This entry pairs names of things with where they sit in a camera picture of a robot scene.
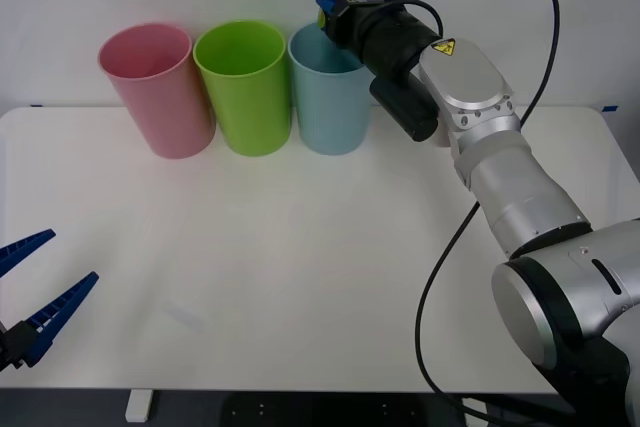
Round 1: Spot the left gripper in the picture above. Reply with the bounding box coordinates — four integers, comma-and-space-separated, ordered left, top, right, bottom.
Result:
0, 228, 100, 375

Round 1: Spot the pink plastic bin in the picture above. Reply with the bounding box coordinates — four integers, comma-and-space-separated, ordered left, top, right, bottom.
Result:
97, 22, 217, 160

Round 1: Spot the pale blue plastic bin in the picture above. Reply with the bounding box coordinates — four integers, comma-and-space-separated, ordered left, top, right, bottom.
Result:
286, 21, 374, 157

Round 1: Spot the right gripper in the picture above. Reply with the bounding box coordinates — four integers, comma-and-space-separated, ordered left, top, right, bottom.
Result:
315, 0, 387, 57

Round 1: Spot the white table leg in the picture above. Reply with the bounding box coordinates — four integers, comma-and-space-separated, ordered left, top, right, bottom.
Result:
124, 389, 152, 424

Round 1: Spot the green plastic bin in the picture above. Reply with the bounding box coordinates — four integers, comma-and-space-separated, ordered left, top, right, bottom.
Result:
192, 21, 292, 158

